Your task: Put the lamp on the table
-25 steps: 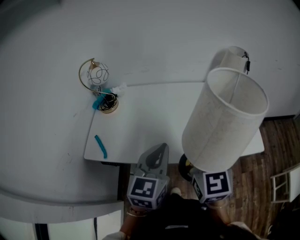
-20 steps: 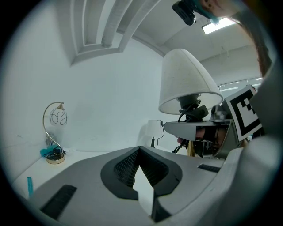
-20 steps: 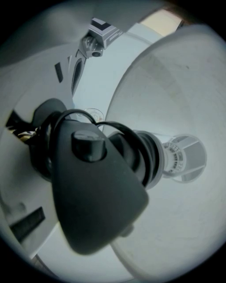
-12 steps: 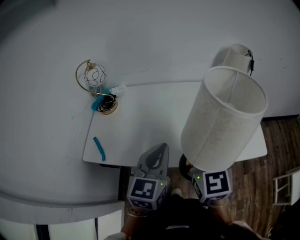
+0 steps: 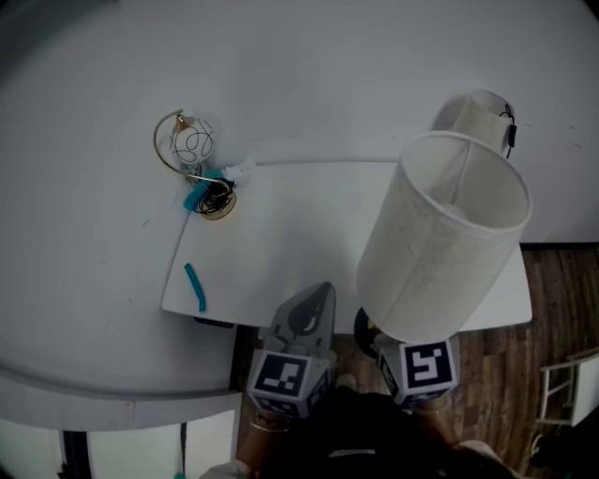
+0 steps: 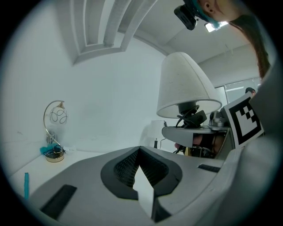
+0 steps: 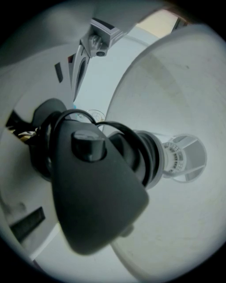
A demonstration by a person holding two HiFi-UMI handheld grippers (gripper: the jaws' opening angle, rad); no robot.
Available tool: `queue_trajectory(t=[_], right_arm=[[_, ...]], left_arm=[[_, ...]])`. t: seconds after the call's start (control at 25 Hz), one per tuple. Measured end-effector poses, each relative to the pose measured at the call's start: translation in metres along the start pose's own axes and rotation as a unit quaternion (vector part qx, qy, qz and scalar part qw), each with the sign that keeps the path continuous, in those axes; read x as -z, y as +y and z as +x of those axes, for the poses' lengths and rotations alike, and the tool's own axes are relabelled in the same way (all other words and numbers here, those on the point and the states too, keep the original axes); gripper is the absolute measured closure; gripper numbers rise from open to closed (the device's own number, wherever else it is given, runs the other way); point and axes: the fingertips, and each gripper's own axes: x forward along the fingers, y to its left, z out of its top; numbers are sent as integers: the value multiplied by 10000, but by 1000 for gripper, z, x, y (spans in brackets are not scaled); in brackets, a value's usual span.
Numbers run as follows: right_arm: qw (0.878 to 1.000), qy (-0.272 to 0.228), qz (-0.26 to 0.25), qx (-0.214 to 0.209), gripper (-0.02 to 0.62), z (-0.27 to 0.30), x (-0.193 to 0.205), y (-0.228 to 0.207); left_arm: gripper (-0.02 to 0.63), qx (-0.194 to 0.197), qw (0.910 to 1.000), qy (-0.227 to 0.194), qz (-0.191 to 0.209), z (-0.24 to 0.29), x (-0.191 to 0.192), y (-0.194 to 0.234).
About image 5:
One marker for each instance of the person's left forearm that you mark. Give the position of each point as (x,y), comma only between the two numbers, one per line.
(257,446)

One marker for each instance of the white desk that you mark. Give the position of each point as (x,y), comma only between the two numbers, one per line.
(290,234)

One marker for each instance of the large white shade lamp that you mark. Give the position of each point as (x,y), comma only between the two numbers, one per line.
(421,243)

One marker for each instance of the person's beige shoe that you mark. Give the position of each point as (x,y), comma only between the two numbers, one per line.
(346,381)

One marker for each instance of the teal strip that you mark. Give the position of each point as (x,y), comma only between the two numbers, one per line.
(195,285)

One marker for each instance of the black window frame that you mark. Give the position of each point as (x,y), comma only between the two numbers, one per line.
(75,454)

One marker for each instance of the small black base table lamp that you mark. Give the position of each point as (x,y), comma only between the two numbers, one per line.
(477,121)

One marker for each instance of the person's right forearm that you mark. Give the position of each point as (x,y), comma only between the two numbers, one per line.
(435,421)

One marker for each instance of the person's black clothing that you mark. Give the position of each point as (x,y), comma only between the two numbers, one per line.
(355,430)

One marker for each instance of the black bag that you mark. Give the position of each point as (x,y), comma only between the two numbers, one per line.
(566,451)

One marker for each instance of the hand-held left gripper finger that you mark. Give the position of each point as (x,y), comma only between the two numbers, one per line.
(281,323)
(329,323)

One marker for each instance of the white chair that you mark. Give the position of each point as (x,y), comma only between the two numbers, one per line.
(585,388)

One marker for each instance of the gold arc globe lamp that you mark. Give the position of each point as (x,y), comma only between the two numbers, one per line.
(192,140)

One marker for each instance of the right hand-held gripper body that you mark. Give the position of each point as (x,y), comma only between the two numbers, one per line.
(428,367)

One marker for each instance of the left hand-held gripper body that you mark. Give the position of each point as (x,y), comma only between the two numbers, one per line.
(281,379)

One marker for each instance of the crumpled teal tape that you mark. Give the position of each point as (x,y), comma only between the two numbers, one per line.
(191,200)

